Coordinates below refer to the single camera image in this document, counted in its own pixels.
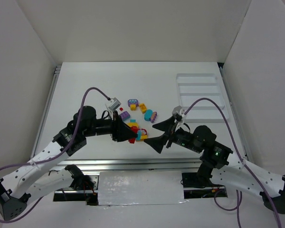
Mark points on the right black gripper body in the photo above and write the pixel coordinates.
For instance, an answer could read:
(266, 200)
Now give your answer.
(171, 133)

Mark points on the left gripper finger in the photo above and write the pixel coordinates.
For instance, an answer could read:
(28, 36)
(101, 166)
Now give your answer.
(124, 135)
(120, 126)

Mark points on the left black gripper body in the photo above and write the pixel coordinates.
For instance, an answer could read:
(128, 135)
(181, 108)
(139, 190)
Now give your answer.
(115, 127)

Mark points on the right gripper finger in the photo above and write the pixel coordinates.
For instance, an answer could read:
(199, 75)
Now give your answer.
(167, 126)
(157, 143)

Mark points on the yellow oval lego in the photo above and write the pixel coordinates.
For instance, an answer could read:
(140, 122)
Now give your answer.
(133, 124)

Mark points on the red arch lego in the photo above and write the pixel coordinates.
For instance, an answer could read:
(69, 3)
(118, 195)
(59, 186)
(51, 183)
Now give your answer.
(134, 131)

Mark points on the purple fan lego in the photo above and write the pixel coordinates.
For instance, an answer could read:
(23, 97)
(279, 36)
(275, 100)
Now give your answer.
(153, 117)

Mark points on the teal square lego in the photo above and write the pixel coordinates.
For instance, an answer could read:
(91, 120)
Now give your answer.
(139, 134)

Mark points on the teal oval lego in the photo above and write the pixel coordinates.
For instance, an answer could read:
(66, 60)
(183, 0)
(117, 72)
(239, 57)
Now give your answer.
(148, 114)

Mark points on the yellow curved lego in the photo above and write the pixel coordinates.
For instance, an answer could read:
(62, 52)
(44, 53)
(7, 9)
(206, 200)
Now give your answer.
(143, 108)

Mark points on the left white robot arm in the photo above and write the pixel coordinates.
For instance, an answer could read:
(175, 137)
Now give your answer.
(36, 179)

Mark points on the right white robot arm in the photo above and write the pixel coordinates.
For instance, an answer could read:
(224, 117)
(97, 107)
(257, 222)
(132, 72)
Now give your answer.
(221, 166)

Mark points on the purple curved lego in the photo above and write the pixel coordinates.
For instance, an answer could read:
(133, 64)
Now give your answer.
(124, 116)

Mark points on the yellow flat lego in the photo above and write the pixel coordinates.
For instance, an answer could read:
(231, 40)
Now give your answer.
(142, 138)

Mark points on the small yellow lego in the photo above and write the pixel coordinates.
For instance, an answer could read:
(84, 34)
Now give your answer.
(133, 107)

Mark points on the purple flower lego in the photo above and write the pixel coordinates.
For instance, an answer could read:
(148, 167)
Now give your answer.
(132, 102)

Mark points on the white compartment tray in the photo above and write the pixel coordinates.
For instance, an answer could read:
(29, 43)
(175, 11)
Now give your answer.
(192, 87)

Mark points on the white foam board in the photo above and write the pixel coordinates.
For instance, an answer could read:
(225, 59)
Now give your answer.
(125, 188)

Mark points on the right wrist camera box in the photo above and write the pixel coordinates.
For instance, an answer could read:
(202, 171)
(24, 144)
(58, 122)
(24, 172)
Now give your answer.
(178, 111)

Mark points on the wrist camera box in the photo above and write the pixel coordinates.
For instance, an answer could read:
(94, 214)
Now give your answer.
(113, 104)
(178, 111)

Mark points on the aluminium frame rail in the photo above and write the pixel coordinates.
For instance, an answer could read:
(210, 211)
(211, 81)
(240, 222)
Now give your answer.
(132, 164)

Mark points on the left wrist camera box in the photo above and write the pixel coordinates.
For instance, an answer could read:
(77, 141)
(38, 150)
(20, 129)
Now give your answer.
(113, 104)

